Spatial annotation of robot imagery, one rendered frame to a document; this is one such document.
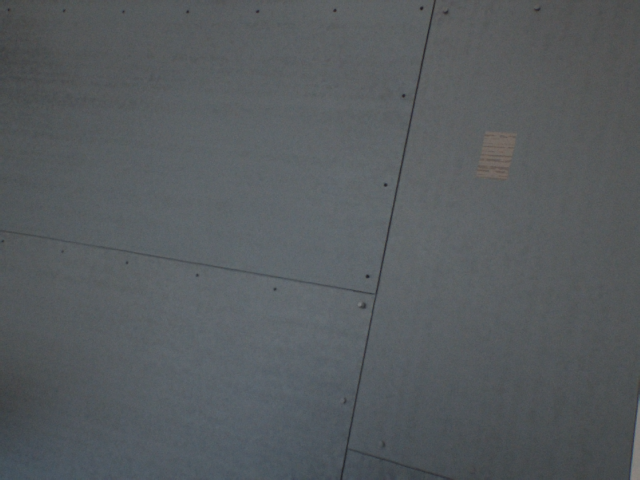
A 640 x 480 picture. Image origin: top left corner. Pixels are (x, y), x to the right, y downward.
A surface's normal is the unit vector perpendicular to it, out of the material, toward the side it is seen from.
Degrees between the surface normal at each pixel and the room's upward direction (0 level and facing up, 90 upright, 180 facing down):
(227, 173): 90
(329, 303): 90
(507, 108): 90
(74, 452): 90
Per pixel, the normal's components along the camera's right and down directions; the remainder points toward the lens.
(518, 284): -0.40, -0.22
